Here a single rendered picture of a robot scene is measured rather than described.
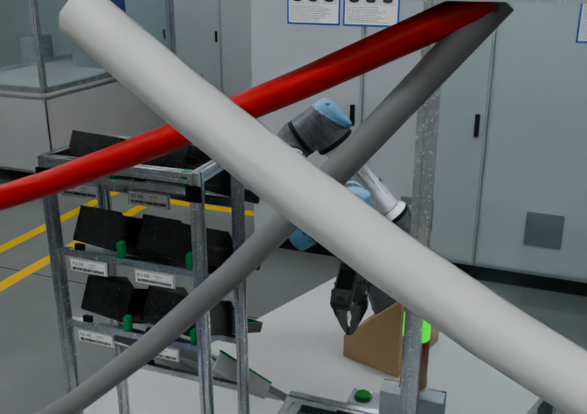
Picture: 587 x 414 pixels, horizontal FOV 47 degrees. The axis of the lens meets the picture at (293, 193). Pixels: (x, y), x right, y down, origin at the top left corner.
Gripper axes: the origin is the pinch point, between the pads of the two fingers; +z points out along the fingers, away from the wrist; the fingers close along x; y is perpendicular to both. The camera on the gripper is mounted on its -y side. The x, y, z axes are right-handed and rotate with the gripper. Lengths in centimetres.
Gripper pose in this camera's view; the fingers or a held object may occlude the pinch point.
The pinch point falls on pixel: (348, 331)
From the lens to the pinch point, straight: 169.1
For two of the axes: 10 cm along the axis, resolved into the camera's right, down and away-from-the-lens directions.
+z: 0.0, 9.5, 3.1
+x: -9.4, -1.1, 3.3
